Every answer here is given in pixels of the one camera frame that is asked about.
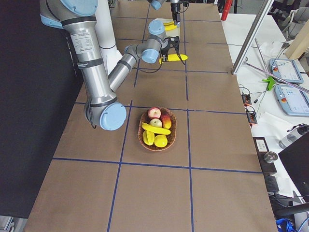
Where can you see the aluminium frame post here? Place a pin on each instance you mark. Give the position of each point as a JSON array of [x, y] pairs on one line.
[[266, 5]]

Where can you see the yellow banana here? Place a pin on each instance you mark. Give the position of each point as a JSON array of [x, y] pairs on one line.
[[170, 27], [154, 129], [175, 57], [166, 24]]

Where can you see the white bear tray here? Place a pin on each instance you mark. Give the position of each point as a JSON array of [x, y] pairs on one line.
[[172, 33]]

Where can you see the red fire extinguisher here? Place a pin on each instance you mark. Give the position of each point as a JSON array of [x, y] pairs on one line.
[[226, 9]]

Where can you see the yellow lemon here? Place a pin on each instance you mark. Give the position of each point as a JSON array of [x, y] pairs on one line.
[[160, 141]]

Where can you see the teach pendant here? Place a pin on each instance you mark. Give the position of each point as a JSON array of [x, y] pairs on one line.
[[292, 101], [286, 69]]

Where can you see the red orange mango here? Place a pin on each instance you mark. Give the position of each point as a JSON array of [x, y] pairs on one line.
[[166, 121]]

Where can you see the steel cup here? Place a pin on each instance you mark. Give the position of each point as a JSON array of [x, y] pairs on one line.
[[270, 157]]

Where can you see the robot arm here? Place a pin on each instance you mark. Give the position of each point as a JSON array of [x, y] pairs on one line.
[[104, 69], [157, 4]]

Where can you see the pale yellow apple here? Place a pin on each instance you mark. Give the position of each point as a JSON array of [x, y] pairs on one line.
[[156, 122]]

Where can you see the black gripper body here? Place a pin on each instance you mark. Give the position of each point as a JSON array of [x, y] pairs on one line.
[[165, 50], [174, 9]]

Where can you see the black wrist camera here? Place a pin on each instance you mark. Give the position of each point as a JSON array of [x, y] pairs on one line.
[[174, 42]]

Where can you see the red pink apple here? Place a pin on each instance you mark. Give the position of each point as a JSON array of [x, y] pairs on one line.
[[154, 112]]

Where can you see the clear water bottle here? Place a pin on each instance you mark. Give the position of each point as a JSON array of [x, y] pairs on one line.
[[294, 134]]

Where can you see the black monitor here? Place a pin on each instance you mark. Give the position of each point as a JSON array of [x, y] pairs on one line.
[[295, 159]]

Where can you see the yellow starfruit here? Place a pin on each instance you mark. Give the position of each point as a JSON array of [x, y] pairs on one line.
[[148, 137]]

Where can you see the teach pendant far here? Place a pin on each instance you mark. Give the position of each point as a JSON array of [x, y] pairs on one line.
[[286, 69]]

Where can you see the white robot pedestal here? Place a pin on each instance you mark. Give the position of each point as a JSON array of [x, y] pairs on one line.
[[105, 35]]

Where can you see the metal reacher grabber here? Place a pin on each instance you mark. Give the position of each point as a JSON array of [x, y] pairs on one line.
[[268, 72]]

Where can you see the teach pendant near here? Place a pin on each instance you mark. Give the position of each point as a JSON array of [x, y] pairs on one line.
[[292, 101]]

